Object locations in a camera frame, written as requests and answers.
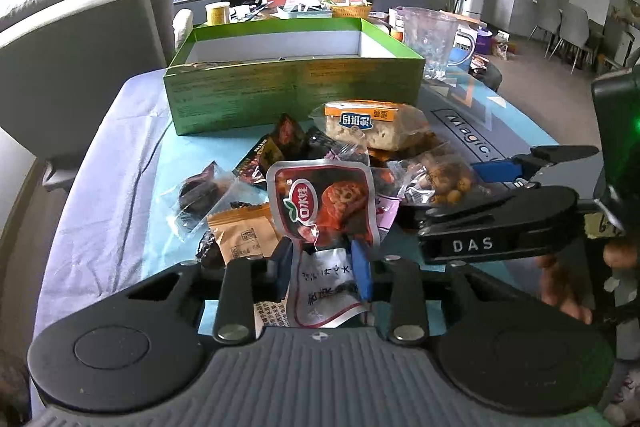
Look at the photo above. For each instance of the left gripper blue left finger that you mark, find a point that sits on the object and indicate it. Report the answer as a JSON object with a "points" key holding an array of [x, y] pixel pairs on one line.
{"points": [[282, 258]]}

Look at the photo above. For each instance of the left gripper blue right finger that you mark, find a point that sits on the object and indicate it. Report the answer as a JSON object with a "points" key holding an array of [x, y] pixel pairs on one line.
{"points": [[361, 268]]}

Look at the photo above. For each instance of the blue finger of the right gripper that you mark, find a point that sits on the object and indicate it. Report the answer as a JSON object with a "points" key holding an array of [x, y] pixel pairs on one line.
{"points": [[498, 171]]}

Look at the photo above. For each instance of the white written snack packet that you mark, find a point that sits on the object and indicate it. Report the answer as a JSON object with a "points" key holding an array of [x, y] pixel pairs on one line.
{"points": [[323, 293]]}

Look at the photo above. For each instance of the red lotus root snack pouch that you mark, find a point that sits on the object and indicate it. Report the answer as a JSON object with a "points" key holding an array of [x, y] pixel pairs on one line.
{"points": [[323, 202]]}

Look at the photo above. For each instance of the right hand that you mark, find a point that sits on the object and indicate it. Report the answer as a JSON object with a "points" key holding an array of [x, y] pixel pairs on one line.
{"points": [[558, 288]]}

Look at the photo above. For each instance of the orange small biscuit packet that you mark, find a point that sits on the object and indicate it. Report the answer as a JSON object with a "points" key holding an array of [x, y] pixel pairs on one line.
{"points": [[244, 232]]}

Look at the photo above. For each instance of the clear packet of nuts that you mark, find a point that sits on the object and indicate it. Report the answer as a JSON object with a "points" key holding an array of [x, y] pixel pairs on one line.
{"points": [[433, 180]]}

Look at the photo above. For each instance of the clear packet dark plum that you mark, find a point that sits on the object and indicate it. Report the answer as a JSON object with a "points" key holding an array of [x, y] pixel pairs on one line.
{"points": [[186, 205]]}

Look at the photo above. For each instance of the dark red candy packet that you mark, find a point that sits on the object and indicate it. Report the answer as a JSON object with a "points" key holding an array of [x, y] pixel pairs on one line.
{"points": [[285, 142]]}

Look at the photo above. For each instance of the orange bread packet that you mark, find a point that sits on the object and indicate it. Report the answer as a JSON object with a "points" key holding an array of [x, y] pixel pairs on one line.
{"points": [[379, 125]]}

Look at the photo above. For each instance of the white dining chair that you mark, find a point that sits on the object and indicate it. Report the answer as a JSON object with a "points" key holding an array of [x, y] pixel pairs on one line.
{"points": [[574, 30]]}

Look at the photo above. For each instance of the lavender table cloth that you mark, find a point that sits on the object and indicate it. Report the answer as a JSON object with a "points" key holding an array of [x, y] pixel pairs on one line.
{"points": [[98, 244]]}

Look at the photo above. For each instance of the green cardboard box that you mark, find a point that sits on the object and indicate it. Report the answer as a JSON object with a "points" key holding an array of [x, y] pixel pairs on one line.
{"points": [[245, 74]]}

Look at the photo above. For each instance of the yellow wicker basket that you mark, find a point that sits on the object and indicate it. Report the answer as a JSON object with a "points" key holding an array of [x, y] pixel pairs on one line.
{"points": [[351, 11]]}

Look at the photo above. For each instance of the grey-blue plastic basket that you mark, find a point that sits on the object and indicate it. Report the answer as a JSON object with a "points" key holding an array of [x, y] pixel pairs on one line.
{"points": [[284, 14]]}

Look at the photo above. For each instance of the yellow canister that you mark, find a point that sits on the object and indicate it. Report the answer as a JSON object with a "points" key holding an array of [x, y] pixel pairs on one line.
{"points": [[217, 13]]}

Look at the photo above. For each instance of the grey sofa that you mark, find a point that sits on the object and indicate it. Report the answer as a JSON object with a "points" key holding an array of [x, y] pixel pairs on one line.
{"points": [[64, 61]]}

